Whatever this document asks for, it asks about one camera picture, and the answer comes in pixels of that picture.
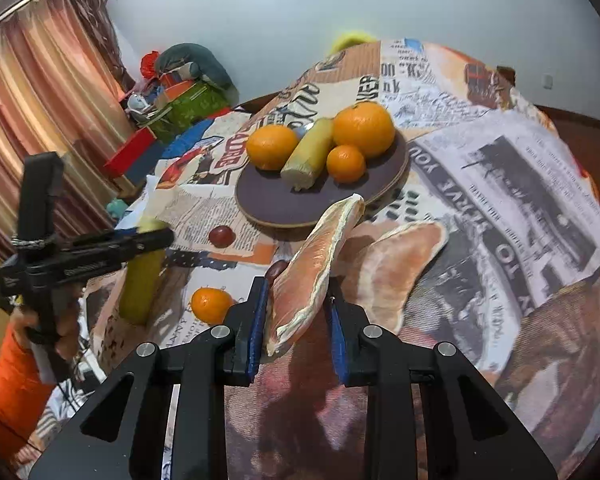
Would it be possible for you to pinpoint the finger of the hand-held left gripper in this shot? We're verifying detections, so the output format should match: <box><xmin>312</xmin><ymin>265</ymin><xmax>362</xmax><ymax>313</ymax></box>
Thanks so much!
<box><xmin>71</xmin><ymin>227</ymin><xmax>176</xmax><ymax>282</ymax></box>

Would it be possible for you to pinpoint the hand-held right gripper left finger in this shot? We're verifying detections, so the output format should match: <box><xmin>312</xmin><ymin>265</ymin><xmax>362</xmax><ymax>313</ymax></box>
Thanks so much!
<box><xmin>27</xmin><ymin>276</ymin><xmax>271</xmax><ymax>480</ymax></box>

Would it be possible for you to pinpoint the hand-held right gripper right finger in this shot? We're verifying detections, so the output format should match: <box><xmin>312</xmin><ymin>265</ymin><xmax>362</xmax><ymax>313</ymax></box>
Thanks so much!
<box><xmin>325</xmin><ymin>284</ymin><xmax>559</xmax><ymax>480</ymax></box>

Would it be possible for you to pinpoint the yellow corn cob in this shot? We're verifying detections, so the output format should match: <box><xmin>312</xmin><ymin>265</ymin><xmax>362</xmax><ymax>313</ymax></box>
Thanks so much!
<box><xmin>280</xmin><ymin>118</ymin><xmax>334</xmax><ymax>192</ymax></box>
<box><xmin>118</xmin><ymin>217</ymin><xmax>169</xmax><ymax>325</ymax></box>

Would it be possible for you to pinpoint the purple round plate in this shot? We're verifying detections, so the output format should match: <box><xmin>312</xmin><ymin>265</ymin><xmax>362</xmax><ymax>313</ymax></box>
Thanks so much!
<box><xmin>235</xmin><ymin>127</ymin><xmax>410</xmax><ymax>229</ymax></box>

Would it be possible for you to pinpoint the small tangerine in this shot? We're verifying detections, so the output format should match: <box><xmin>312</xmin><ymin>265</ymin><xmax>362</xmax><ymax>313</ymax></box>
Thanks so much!
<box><xmin>326</xmin><ymin>144</ymin><xmax>367</xmax><ymax>184</ymax></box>
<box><xmin>190</xmin><ymin>287</ymin><xmax>235</xmax><ymax>325</ymax></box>

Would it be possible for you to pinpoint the large orange with stem mark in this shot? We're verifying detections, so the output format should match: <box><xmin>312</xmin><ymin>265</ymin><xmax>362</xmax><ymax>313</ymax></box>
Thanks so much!
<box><xmin>332</xmin><ymin>101</ymin><xmax>396</xmax><ymax>160</ymax></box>

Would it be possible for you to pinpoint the person's left forearm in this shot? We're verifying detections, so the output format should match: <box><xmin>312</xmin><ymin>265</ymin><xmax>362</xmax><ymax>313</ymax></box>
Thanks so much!
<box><xmin>0</xmin><ymin>327</ymin><xmax>63</xmax><ymax>461</ymax></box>

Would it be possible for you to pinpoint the person's left hand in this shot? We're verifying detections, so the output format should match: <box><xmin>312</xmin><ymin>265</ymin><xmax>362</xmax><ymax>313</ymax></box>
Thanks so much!
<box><xmin>11</xmin><ymin>294</ymin><xmax>84</xmax><ymax>361</ymax></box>

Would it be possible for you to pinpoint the red box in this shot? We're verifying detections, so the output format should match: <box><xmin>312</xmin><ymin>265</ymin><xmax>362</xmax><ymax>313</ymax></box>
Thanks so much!
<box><xmin>103</xmin><ymin>127</ymin><xmax>169</xmax><ymax>179</ymax></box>

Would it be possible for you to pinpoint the curved pomelo slice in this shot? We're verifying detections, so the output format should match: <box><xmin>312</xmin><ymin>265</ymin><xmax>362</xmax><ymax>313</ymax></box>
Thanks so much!
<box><xmin>340</xmin><ymin>220</ymin><xmax>450</xmax><ymax>334</ymax></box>

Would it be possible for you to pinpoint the striped orange curtain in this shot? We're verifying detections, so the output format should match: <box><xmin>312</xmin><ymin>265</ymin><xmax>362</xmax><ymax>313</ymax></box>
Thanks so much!
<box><xmin>0</xmin><ymin>0</ymin><xmax>126</xmax><ymax>261</ymax></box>

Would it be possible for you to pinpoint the green patterned bag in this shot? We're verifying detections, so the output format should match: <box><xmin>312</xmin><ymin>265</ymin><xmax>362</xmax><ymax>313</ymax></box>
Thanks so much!
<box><xmin>164</xmin><ymin>85</ymin><xmax>232</xmax><ymax>132</ymax></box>

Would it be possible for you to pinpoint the orange box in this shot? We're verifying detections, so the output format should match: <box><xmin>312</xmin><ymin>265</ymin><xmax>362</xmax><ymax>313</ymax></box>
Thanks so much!
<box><xmin>159</xmin><ymin>72</ymin><xmax>202</xmax><ymax>97</ymax></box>

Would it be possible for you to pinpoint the red plastic bag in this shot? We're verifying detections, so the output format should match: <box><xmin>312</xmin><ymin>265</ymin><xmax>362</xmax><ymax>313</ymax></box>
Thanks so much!
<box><xmin>140</xmin><ymin>50</ymin><xmax>161</xmax><ymax>79</ymax></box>

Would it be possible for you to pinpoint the newspaper printed blanket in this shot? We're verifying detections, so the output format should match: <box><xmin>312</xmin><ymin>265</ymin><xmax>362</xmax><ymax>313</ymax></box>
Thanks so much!
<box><xmin>80</xmin><ymin>37</ymin><xmax>600</xmax><ymax>480</ymax></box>

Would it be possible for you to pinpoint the dark brown curtain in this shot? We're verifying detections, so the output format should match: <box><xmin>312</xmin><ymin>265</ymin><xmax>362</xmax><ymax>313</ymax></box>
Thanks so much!
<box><xmin>62</xmin><ymin>0</ymin><xmax>137</xmax><ymax>92</ymax></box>

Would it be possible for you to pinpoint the yellow foam tube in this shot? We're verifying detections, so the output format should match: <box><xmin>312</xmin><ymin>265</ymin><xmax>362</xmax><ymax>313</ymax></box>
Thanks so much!
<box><xmin>329</xmin><ymin>29</ymin><xmax>377</xmax><ymax>55</ymax></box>

